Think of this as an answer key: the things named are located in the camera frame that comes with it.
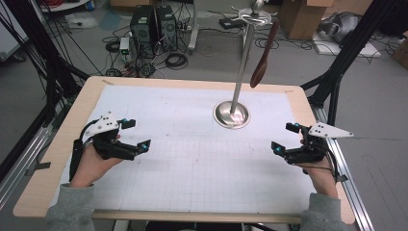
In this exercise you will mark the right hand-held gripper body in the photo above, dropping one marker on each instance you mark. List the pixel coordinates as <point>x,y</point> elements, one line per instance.
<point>312,152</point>

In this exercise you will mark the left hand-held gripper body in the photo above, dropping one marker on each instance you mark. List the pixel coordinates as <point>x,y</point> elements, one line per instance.
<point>110,147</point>

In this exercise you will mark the metal hook stand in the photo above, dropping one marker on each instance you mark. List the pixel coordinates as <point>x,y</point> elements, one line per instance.
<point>231,115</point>

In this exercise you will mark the brown wooden spoon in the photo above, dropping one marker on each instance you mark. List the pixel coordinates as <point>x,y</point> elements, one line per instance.
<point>261,69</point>

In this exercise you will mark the person's right hand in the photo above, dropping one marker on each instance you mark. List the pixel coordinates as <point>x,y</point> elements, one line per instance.
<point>322,176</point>

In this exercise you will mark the person's left hand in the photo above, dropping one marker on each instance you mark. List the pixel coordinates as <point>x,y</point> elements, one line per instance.
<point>89,166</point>

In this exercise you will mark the white grid mat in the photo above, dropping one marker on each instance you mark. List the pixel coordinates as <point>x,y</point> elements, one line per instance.
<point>192,160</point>

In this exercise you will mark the small white power box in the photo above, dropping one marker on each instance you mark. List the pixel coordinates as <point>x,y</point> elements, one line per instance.
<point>124,48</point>

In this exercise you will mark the large black computer tower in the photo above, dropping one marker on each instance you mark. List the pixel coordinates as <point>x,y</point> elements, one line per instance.
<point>143,30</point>

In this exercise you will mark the white flat board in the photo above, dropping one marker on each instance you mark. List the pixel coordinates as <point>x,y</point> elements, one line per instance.
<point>346,48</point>

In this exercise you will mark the slim black computer tower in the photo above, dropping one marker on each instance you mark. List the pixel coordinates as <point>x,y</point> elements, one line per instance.
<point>166,29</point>

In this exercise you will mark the large cardboard box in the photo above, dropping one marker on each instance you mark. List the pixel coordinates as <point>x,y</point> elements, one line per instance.
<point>301,20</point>

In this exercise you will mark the grey bag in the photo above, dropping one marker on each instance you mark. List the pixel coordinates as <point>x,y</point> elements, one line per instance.
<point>341,27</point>

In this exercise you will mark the flat black device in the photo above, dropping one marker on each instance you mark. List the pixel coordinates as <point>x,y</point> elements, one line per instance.
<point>229,23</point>

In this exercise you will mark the small cardboard box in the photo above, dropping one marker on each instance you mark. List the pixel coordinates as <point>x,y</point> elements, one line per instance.
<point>401,53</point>

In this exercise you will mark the aluminium rail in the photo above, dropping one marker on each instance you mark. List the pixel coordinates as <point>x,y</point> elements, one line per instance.
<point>349,192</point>
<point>19,173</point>

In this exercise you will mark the black frame post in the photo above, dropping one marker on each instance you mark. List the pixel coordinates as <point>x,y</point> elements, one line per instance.
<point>41,48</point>
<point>346,54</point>

